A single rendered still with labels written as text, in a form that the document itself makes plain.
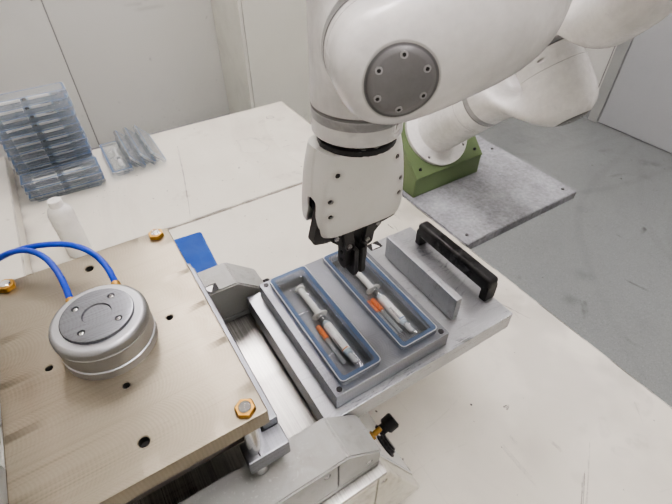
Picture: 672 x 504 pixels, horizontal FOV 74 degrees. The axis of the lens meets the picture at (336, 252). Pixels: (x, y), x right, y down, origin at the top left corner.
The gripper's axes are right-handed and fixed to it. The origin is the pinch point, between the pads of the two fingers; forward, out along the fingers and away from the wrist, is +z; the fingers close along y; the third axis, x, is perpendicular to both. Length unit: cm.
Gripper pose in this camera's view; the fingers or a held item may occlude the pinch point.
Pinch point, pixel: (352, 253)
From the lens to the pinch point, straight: 51.9
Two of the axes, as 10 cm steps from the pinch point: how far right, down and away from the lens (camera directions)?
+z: 0.0, 7.4, 6.8
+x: 5.2, 5.8, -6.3
